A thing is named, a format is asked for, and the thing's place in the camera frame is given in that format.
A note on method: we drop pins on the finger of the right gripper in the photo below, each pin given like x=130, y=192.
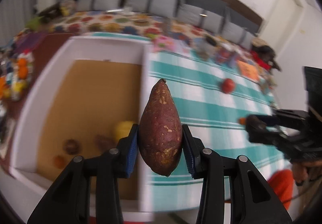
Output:
x=256, y=127
x=289, y=116

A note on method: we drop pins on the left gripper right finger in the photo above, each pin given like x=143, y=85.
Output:
x=193, y=152

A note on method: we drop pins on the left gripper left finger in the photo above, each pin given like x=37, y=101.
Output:
x=126, y=159

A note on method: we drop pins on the yellow apple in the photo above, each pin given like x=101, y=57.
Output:
x=122, y=129

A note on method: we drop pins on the purple sweet potato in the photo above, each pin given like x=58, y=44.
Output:
x=104, y=143
x=160, y=131

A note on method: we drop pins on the dark mangosteen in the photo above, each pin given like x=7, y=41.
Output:
x=71, y=147

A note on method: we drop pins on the orange tangerine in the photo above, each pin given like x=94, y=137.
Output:
x=59, y=162

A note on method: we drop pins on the person's hand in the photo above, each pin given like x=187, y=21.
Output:
x=307, y=170

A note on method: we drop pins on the small orange right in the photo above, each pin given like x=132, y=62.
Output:
x=242, y=121

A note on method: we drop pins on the orange book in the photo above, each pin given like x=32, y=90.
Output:
x=248, y=71

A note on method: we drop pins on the teal checkered tablecloth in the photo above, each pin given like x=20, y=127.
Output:
x=212, y=116

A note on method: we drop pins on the red apple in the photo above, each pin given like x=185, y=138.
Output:
x=228, y=86

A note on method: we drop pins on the white box with cardboard bottom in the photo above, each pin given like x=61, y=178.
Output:
x=88, y=86

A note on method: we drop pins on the black bag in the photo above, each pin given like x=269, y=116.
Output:
x=264, y=55

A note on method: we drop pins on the right red can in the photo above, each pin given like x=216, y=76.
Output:
x=234, y=57

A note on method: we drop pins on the red can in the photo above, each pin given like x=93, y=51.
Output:
x=234, y=57
x=222, y=55

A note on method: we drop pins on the left red can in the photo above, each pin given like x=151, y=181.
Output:
x=222, y=55

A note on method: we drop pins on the white door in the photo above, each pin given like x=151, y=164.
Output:
x=281, y=22

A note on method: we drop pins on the rightmost grey cushion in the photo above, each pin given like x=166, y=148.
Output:
x=238, y=29

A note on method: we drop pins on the glass jar black lid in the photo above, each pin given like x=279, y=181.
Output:
x=207, y=47

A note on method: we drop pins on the pink snack packet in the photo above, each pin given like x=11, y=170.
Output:
x=164, y=43

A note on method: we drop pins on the fruit plate on side table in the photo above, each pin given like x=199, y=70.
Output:
x=16, y=73

